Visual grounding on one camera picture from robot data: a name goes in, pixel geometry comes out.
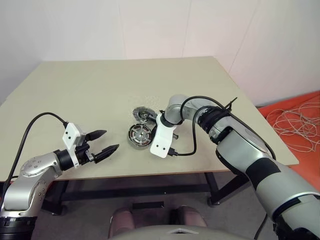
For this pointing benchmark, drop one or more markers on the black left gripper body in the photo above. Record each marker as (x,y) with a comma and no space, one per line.
(84,155)

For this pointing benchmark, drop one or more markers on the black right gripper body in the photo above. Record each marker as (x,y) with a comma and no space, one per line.
(154,128)

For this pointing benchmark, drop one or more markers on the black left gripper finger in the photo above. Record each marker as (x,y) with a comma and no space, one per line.
(97,134)
(107,151)

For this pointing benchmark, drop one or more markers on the silver spoked rotor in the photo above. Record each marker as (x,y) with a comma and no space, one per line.
(137,111)

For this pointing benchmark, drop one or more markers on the round silver motor housing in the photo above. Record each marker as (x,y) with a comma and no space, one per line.
(140,136)

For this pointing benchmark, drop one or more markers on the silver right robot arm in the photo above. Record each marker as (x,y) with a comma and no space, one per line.
(237,140)

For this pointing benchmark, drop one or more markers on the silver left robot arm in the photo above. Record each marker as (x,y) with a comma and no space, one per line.
(32,167)

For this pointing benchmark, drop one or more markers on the flat black floor plate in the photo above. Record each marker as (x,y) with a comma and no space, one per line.
(147,205)

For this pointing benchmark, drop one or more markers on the dark maroon rounded shape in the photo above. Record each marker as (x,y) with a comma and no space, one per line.
(190,216)
(122,220)

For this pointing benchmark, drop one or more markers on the grey rounded robot torso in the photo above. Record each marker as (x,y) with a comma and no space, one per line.
(162,235)

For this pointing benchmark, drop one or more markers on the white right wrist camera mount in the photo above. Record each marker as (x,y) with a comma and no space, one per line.
(162,140)

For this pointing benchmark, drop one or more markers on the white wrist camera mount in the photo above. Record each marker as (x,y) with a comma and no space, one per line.
(162,140)
(70,133)

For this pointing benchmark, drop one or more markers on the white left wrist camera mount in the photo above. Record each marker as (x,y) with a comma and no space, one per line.
(70,133)

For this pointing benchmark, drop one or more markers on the black metal table frame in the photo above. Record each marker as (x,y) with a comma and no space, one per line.
(125,188)

